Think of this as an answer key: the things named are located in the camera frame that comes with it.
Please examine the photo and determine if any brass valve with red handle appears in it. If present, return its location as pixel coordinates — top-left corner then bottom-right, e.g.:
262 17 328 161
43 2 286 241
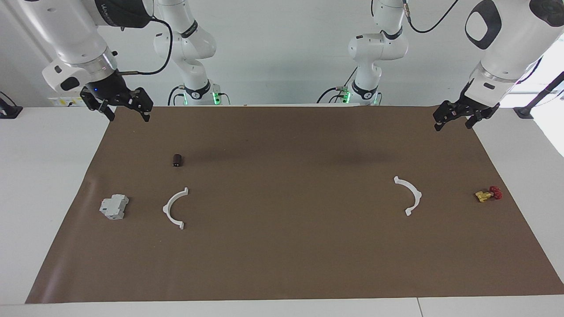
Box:
475 185 503 203

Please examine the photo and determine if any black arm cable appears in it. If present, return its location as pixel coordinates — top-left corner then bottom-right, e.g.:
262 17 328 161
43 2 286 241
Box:
403 0 460 34
121 17 173 76

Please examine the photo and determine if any white half-ring pipe clamp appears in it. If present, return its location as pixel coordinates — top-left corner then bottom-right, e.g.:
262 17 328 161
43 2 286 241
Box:
393 176 423 217
163 187 189 230

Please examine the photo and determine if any brown table mat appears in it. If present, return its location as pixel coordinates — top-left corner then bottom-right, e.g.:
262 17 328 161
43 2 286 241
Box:
25 105 564 304

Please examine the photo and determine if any black base cable bundle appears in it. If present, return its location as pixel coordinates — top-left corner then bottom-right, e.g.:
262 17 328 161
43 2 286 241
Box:
316 66 358 104
167 85 230 107

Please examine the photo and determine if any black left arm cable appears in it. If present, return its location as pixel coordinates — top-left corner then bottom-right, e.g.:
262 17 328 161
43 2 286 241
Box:
403 0 460 34

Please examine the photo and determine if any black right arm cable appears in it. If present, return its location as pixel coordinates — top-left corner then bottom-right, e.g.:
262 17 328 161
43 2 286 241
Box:
121 17 173 76

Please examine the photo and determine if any white wall socket strip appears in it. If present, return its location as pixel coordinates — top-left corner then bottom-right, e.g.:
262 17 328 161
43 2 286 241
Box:
48 96 87 108

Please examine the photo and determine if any grey circuit breaker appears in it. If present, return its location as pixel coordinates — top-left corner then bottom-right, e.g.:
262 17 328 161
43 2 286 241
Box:
99 194 130 221

